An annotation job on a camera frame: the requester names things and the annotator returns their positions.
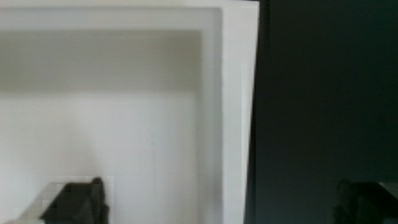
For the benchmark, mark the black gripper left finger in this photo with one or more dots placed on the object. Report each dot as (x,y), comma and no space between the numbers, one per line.
(78,206)

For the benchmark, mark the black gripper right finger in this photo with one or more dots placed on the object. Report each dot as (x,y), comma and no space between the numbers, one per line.
(366,203)

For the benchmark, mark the white drawer cabinet box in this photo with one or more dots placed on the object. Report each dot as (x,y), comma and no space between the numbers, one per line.
(126,77)

